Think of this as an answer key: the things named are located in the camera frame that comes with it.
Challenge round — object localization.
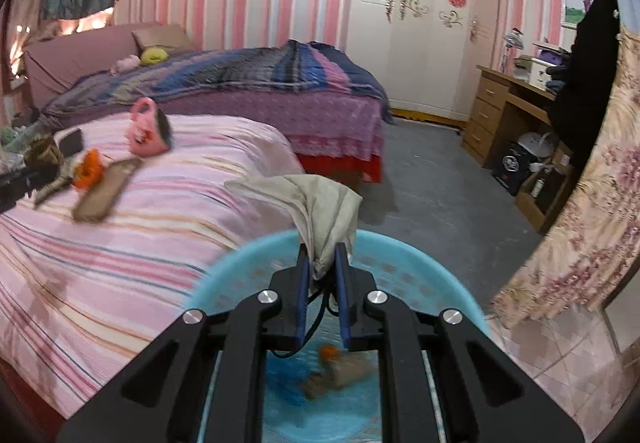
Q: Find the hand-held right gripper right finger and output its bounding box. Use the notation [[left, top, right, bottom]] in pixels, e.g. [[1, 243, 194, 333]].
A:
[[335, 243, 584, 443]]

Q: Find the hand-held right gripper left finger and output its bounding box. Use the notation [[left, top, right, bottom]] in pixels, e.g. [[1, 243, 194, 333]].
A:
[[56, 243, 313, 443]]

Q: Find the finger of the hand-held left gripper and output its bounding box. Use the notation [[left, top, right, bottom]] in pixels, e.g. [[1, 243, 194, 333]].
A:
[[0, 167, 53, 214]]

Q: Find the light blue plastic basket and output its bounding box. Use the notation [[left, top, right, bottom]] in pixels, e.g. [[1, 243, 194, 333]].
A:
[[182, 229, 493, 443]]

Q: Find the orange cloth item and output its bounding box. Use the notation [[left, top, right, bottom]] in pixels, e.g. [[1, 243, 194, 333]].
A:
[[72, 150, 106, 189]]

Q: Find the brown paper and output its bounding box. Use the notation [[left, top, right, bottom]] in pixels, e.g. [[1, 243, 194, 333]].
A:
[[300, 355, 376, 399]]

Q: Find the grey cloth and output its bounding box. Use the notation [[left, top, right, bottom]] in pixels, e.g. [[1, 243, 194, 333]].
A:
[[225, 174, 363, 281]]

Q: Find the blue plastic bag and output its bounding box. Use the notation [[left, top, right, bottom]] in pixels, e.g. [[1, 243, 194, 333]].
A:
[[265, 363, 381, 431]]

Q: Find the khaki phone case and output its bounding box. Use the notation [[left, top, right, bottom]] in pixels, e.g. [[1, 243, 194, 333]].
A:
[[71, 158, 143, 224]]

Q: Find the pink cartoon mug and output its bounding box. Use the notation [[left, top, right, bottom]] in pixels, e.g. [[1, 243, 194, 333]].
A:
[[129, 97, 173, 156]]

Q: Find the pink striped bedsheet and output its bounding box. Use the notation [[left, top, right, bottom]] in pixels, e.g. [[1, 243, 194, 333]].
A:
[[0, 113, 306, 419]]

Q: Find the pink plush toy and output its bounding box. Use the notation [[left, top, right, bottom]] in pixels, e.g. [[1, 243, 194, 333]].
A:
[[111, 54, 141, 74]]

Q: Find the purple bed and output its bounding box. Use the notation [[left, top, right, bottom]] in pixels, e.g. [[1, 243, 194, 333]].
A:
[[22, 23, 396, 184]]

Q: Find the brown pillow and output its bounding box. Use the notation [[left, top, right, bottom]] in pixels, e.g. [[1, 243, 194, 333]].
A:
[[131, 24, 193, 53]]

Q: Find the black printed box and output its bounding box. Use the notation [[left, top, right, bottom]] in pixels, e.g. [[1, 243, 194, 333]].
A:
[[491, 139, 533, 196]]

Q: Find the cardboard box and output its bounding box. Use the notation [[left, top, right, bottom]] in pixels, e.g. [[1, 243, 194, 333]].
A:
[[515, 163, 576, 230]]

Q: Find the striped purple blue quilt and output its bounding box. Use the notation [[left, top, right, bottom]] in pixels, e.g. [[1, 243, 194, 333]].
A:
[[42, 39, 396, 129]]

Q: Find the wooden desk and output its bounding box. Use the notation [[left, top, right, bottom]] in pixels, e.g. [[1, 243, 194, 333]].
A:
[[462, 64, 561, 169]]

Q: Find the white round appliance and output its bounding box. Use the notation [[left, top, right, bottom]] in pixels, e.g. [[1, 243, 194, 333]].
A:
[[517, 130, 558, 159]]

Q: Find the white wardrobe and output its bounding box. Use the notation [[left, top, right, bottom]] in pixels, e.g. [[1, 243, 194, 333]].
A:
[[345, 0, 506, 121]]

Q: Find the beige floral curtain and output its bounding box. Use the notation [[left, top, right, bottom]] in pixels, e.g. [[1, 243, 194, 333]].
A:
[[492, 18, 640, 329]]

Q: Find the white box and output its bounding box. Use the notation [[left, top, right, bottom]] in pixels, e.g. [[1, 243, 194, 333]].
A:
[[515, 54, 556, 89]]

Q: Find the desk lamp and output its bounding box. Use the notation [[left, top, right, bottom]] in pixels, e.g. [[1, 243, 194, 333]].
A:
[[500, 28, 525, 69]]

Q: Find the black coat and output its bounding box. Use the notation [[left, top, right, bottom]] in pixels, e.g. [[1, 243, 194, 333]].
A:
[[550, 0, 623, 169]]

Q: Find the black cable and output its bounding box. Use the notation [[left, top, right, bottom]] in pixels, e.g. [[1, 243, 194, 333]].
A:
[[270, 285, 347, 360]]

